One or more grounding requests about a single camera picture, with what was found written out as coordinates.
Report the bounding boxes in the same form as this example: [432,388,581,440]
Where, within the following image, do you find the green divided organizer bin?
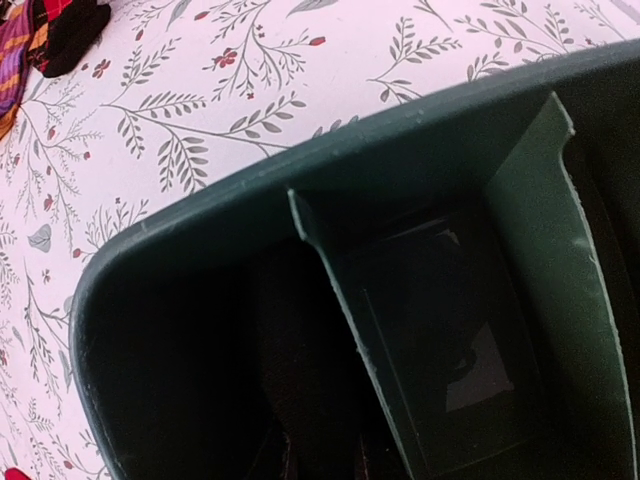
[70,41,639,479]

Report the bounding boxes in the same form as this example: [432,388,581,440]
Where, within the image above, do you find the black sock with white stripes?
[248,242,403,479]

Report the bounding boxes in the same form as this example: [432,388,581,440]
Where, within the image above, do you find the floral white table mat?
[1,0,639,479]

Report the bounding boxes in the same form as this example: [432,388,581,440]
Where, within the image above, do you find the red black argyle sock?
[27,0,111,78]

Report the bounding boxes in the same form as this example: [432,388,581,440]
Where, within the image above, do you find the maroon purple striped sock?
[1,1,34,137]

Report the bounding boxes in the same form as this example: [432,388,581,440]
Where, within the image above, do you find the red sock with white cuff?
[3,467,31,480]

